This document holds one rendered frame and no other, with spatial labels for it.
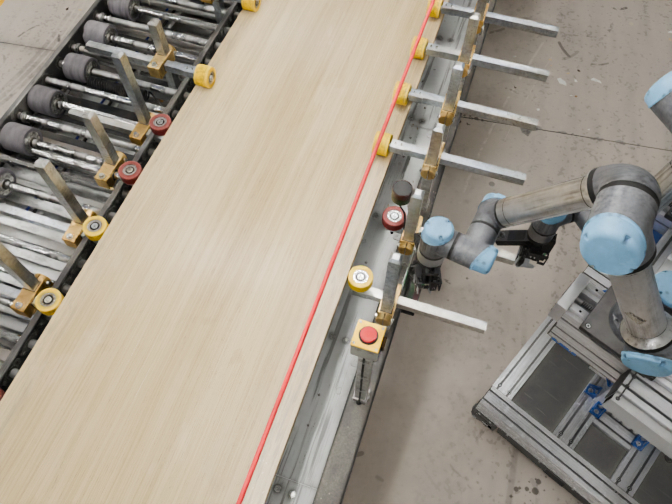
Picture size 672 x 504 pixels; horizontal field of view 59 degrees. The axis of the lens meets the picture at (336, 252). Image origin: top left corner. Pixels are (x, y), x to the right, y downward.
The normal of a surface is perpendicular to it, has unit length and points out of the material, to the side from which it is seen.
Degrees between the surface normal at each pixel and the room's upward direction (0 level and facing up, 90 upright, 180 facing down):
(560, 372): 0
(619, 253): 84
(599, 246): 84
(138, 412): 0
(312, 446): 0
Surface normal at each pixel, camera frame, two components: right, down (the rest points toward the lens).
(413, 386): 0.00, -0.49
